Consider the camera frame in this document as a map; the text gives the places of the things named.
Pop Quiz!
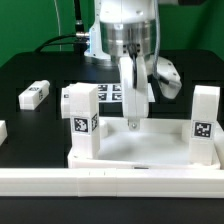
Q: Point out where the white block at left edge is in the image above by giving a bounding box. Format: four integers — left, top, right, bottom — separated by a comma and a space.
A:
0, 120, 7, 146

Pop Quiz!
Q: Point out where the white L-shaped fence wall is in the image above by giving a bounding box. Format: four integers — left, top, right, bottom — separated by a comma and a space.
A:
0, 123, 224, 198

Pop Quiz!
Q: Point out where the white desk tabletop tray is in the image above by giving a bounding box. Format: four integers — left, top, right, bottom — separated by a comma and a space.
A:
68, 117, 221, 170

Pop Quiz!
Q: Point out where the thin white cable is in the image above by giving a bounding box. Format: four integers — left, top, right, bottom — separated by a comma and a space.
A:
53, 0, 63, 52

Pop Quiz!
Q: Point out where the white marker base plate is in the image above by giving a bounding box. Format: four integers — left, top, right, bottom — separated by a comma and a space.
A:
97, 83, 156, 104

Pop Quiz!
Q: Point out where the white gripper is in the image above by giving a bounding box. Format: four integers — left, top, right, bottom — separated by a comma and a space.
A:
119, 56, 149, 130

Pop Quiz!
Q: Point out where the black cable on table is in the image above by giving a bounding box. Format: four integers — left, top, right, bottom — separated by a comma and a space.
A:
34, 31, 91, 54

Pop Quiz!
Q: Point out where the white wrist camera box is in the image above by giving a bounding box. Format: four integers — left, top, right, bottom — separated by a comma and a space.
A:
145, 55, 182, 99

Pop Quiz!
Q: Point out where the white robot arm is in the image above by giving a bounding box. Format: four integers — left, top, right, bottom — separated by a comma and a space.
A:
85, 0, 206, 131

